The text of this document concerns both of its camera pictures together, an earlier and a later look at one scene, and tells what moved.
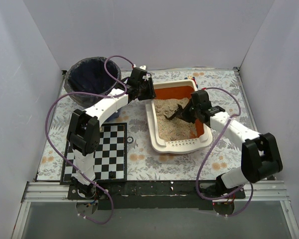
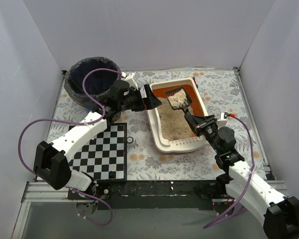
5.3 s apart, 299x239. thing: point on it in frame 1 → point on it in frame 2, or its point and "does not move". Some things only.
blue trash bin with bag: [89, 75] does not move
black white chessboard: [110, 161] does not move
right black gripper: [187, 113] → [202, 123]
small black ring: [132, 139] does not move
